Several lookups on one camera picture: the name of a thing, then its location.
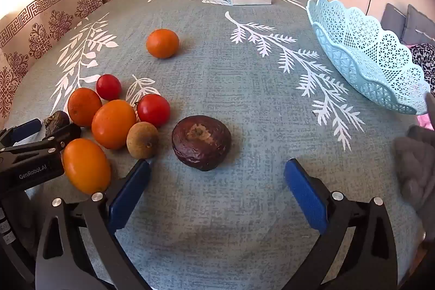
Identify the small red tomato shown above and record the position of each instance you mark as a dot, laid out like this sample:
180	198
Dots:
108	86

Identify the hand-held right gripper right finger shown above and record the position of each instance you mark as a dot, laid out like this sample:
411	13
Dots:
306	195

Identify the leaf print tablecloth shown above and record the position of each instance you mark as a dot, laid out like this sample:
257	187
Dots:
217	82

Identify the oval orange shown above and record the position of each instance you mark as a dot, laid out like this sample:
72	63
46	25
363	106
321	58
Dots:
86	166
114	123

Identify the patterned beige curtain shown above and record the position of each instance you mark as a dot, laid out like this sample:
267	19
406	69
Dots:
51	4

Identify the round orange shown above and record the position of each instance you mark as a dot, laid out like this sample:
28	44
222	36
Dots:
163	43
84	106

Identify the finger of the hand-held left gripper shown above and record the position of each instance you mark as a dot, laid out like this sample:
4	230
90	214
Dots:
27	129
66	133

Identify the light blue lattice basket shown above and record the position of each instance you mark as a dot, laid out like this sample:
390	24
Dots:
367	55

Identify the large red tomato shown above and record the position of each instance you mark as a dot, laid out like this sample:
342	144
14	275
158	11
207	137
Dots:
153	110

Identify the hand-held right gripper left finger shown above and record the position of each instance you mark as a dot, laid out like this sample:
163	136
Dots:
131	195

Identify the grey cloth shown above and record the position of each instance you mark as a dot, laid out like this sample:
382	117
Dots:
416	161

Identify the small dark purple fruit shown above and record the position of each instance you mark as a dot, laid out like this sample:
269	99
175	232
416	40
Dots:
56	120

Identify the grey sofa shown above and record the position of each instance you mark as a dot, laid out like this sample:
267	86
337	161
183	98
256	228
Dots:
413	23

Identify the leopard print cloth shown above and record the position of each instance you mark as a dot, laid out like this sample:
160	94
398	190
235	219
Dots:
426	60

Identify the brown kiwi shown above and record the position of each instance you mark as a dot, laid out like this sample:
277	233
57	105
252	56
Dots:
142	140

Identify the pink cloth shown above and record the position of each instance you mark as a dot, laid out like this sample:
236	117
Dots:
424	122

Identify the large dark brown fruit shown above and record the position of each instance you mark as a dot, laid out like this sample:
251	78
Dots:
201	144

